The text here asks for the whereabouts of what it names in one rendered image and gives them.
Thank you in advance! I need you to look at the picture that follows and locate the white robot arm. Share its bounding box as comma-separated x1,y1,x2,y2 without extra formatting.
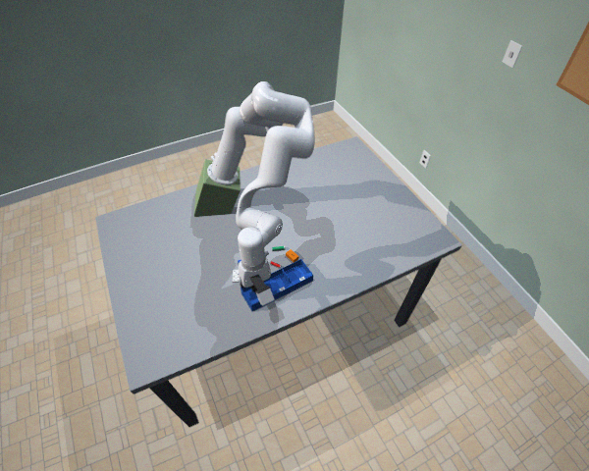
207,81,315,271

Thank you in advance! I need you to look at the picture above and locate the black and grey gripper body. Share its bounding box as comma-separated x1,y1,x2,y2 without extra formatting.
239,258,271,288

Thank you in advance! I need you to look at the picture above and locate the orange block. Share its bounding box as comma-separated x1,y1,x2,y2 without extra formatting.
286,249,298,262

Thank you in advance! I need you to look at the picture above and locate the blue rack of bins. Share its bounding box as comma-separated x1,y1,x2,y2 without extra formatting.
241,259,313,312

